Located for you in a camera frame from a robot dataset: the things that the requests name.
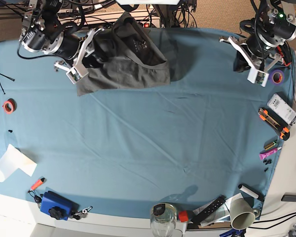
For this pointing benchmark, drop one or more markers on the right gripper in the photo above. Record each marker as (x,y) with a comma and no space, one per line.
(104,51)

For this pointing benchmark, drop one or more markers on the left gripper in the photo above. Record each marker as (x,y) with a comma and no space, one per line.
(240,64)

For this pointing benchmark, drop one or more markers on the grey T-shirt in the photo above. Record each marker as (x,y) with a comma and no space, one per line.
(138,62)

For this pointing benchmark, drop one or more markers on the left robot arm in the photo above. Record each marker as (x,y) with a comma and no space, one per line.
(272,27)

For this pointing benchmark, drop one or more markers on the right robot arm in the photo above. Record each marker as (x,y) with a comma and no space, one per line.
(49,28)

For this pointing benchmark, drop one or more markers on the purple tape roll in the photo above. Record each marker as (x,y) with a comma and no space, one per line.
(277,77)

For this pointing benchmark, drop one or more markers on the orange black tool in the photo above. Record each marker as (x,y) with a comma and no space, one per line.
(285,53)

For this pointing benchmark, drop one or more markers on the white electronic box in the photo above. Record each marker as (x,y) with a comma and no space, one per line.
(282,109)

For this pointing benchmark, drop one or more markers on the orange black utility knife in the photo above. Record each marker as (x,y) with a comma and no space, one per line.
(281,130)

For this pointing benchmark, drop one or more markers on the power strip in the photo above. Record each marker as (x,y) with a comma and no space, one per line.
(153,24)

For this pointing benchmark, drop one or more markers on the small battery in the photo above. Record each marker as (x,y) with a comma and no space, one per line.
(270,145)

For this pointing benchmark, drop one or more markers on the red tape roll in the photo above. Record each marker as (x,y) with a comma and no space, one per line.
(9,106)

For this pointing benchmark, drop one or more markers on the purple glue tube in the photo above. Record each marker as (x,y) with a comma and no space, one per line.
(264,155)

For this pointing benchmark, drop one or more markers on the blue table cloth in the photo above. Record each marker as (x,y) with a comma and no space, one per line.
(122,151)

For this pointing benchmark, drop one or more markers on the small black screws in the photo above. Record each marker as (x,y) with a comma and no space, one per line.
(267,162)

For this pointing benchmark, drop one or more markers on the white black marker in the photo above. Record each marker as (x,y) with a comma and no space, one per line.
(251,192)

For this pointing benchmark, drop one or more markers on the white paper roll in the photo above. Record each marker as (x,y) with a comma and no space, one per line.
(12,160)

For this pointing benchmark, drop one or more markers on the orange marker pen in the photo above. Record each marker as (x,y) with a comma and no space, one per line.
(38,183)

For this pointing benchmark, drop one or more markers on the black power adapter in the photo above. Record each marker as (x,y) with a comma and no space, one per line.
(289,197)

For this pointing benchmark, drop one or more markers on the grey-green mug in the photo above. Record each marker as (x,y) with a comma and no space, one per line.
(241,214)

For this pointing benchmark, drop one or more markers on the blue clamp block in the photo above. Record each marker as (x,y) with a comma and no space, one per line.
(57,206)

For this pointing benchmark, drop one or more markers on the papers under remote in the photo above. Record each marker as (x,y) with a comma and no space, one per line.
(220,214)

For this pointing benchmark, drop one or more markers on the metal carabiner keys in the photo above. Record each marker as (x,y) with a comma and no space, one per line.
(81,214)

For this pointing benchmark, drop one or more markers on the black remote control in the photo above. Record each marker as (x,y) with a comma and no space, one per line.
(210,209)

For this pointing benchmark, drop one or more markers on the red cube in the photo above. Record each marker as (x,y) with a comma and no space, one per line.
(183,216)

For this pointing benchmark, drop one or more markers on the glass jar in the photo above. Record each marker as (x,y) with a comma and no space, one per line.
(163,218)

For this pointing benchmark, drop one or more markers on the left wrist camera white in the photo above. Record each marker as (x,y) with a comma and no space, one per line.
(256,75)

